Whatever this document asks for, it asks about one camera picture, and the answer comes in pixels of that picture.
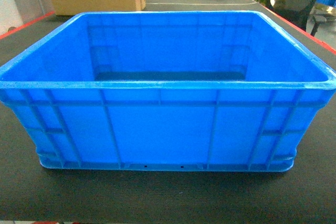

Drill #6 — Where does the blue plastic crate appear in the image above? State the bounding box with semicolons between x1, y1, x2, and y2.
1;10;335;172

